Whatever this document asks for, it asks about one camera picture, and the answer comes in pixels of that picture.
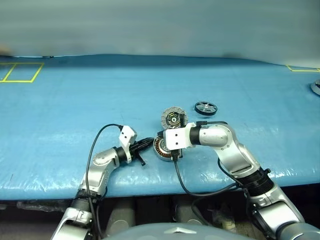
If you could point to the blue plastic table cover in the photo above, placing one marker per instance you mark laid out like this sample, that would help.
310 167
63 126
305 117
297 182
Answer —
100 95

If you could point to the silver motor housing with windings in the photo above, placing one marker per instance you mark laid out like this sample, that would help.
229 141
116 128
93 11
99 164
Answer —
160 150

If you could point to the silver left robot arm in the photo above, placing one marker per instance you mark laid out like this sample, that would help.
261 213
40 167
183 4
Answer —
100 162

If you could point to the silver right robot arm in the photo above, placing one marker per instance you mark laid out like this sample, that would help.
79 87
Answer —
240 155

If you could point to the grey round part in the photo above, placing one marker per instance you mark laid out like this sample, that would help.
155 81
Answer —
316 87

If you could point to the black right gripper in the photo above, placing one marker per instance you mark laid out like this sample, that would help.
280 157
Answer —
181 153

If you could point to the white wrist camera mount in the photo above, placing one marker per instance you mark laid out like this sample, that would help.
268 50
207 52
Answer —
180 137
127 133

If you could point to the grey round motor rotor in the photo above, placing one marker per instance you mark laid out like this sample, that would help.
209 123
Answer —
166 118

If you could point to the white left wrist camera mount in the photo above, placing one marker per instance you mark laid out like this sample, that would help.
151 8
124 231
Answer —
127 133

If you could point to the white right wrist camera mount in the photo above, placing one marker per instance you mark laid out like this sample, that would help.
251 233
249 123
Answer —
180 137

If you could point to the grey-blue robot torso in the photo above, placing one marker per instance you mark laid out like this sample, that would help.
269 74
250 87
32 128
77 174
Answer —
162 233

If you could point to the black spoked rotor wheel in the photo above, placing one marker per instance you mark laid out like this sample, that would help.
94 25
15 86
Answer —
205 108

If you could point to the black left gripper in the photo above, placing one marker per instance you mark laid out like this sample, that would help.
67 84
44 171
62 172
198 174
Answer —
134 150

